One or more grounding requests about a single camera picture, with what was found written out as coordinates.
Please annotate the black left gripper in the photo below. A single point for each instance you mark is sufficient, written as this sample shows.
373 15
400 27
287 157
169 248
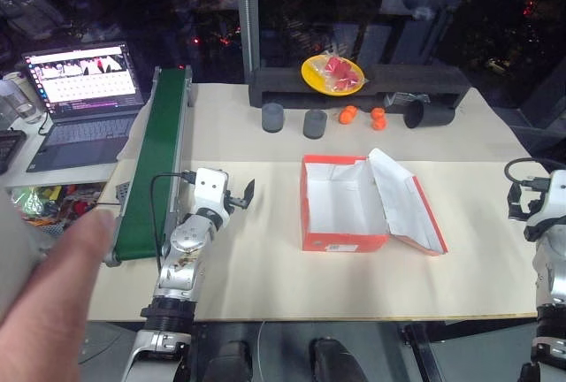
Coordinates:
235 202

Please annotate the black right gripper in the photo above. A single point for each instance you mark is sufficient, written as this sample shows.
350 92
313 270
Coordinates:
522 205

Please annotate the orange shoe box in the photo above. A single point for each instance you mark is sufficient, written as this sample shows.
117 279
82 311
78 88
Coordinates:
345 236

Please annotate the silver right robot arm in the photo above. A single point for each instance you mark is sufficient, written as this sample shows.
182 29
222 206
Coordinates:
550 276

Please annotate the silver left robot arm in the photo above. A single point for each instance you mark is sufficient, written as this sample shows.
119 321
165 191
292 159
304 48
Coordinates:
181 240

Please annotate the green conveyor belt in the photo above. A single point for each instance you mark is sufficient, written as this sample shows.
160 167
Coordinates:
155 156

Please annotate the grey cup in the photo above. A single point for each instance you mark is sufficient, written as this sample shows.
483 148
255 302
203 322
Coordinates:
315 124
272 117

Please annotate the orange toy fruit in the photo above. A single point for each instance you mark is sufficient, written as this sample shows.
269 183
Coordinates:
348 115
378 118

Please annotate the black cylinder cup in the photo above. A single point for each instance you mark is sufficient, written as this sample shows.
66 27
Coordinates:
431 116

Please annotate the yellow plate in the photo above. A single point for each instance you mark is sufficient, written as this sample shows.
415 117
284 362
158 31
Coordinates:
311 77

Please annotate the bag of red pieces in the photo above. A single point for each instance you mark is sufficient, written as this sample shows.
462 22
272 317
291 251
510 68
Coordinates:
340 72

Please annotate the clear plastic wrapper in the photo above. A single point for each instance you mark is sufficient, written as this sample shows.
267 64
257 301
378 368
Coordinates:
404 98

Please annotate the black foam shelf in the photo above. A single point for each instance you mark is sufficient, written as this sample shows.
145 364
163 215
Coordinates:
420 79

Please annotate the grey metal pillar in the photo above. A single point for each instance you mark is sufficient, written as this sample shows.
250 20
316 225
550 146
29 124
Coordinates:
247 10

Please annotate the grey open laptop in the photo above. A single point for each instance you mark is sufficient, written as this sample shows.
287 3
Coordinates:
88 90

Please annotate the bin of colourful toys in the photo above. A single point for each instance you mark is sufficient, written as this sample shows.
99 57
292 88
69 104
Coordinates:
53 203

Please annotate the black keypad device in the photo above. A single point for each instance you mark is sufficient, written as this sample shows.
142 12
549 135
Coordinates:
9 150

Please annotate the clear water bottle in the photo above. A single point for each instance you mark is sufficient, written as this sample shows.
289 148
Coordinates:
20 103

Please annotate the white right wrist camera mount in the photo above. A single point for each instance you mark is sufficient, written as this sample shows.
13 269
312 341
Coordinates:
555 196

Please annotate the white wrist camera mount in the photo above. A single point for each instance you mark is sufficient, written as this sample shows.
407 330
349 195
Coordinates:
555 196
210 187

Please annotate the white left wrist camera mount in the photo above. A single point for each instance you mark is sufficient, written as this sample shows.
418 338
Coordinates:
210 187

